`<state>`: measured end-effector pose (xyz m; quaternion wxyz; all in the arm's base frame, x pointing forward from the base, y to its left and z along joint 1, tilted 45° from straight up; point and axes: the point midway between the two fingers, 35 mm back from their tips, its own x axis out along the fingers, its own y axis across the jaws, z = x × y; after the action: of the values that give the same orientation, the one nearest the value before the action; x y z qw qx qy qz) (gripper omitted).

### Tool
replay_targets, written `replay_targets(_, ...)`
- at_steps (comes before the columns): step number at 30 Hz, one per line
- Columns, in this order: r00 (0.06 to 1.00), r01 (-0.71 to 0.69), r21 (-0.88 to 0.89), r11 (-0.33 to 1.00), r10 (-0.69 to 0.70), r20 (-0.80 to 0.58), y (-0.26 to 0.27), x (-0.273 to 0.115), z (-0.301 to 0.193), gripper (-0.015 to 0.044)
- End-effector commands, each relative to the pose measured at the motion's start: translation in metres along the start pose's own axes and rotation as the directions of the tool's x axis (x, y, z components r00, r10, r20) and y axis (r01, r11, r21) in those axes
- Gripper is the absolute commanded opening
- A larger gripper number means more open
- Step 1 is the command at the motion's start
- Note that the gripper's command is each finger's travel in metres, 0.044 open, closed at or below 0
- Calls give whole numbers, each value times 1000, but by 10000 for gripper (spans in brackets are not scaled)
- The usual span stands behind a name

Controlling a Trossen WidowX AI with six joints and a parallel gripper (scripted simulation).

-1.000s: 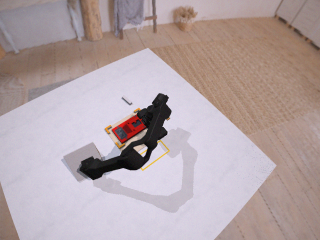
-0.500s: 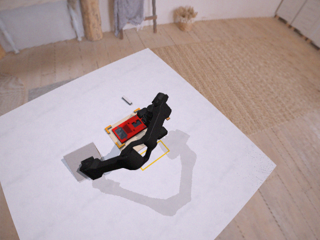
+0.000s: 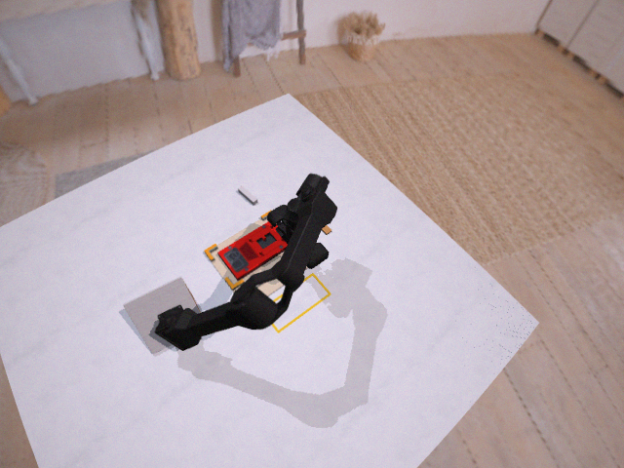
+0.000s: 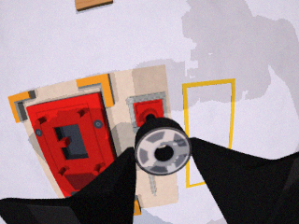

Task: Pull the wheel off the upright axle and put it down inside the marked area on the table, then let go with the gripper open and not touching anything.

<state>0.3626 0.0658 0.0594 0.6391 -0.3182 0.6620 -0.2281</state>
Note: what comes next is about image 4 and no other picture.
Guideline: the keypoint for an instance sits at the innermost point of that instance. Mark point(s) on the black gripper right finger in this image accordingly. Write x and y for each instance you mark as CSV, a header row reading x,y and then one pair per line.
x,y
247,189

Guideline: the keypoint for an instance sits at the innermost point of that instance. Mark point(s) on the light brown wooden block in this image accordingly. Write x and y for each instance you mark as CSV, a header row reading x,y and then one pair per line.
x,y
82,5

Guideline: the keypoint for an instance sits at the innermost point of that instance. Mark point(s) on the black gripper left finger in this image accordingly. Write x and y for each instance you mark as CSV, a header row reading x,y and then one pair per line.
x,y
109,199

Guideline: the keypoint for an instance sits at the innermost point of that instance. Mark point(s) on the yellow rectangular outline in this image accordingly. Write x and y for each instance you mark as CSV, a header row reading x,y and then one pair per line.
x,y
187,122

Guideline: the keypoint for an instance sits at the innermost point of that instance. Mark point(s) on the black wheel with grey hub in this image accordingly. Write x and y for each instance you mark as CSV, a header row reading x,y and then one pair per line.
x,y
166,160

